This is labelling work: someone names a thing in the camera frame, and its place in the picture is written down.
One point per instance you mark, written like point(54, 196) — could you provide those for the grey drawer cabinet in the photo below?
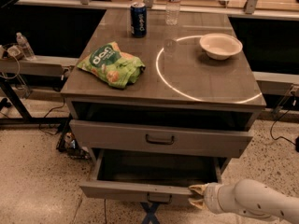
point(181, 86)

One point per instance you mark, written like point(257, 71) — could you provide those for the small water bottle left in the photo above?
point(25, 47)

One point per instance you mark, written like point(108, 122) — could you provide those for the white paper bowl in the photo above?
point(220, 46)

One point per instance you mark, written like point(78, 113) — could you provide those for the green chip bag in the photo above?
point(113, 66)

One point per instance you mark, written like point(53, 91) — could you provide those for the left metal bench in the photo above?
point(46, 66)

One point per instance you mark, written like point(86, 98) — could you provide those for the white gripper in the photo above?
point(212, 194)

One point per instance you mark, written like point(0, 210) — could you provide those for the power strip on floor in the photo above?
point(67, 143)

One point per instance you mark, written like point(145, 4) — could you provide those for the clear water bottle on cabinet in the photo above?
point(172, 9)

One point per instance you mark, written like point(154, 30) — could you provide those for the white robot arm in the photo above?
point(247, 198)

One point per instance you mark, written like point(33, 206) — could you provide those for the grey drawer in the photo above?
point(144, 177)
point(159, 139)

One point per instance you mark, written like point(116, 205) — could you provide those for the blue soda can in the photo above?
point(138, 13)

